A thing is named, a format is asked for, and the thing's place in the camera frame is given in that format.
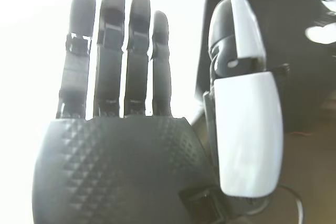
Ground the thin black cable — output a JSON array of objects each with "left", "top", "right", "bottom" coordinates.
[{"left": 278, "top": 183, "right": 304, "bottom": 224}]

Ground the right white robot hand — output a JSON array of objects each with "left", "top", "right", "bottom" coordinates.
[{"left": 33, "top": 0, "right": 284, "bottom": 224}]

